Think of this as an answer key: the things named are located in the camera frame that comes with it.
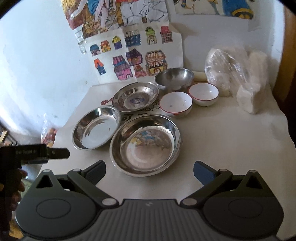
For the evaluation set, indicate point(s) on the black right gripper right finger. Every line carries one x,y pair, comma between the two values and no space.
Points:
213,182

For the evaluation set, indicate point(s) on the white bowl red rim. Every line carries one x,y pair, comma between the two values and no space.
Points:
204,94
176,104

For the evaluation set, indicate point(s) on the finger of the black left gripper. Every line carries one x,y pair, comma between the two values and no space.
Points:
58,153

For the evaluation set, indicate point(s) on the coloured cartoon poster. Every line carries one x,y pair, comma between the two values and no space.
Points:
89,18

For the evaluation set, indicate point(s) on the steel plate with sticker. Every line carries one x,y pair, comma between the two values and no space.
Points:
135,96

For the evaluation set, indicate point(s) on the deep steel bowl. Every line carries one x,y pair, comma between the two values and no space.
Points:
174,79

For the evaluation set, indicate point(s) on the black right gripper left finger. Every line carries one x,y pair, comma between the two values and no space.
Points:
85,182

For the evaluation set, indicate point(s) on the medium steel plate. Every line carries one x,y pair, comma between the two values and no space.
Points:
96,128

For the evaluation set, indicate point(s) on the large steel plate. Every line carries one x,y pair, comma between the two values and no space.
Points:
145,145

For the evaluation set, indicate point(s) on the white lumpy wrapped block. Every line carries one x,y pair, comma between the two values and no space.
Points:
251,93

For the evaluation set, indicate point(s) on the bear cartoon poster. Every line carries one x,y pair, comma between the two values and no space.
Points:
231,8

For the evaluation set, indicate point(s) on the clear plastic bag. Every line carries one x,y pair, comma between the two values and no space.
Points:
227,68

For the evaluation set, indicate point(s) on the houses drawing paper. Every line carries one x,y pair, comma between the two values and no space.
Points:
134,53

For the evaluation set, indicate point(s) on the bag of apples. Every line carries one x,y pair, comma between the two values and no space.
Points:
48,136

